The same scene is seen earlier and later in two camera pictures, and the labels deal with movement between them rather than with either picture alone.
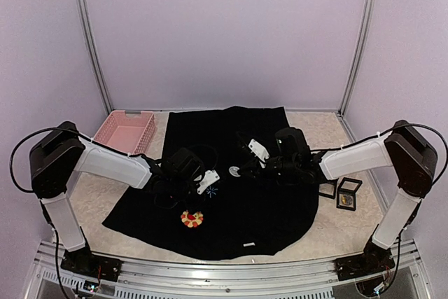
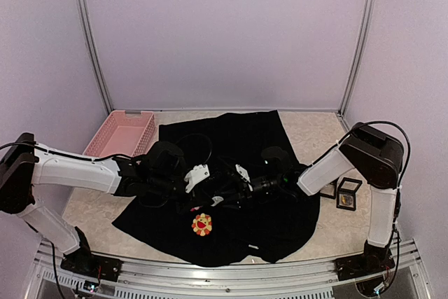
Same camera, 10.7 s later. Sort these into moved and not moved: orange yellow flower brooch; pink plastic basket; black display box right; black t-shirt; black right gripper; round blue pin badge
Moved: round blue pin badge; orange yellow flower brooch; black t-shirt; black right gripper
Not moved: black display box right; pink plastic basket
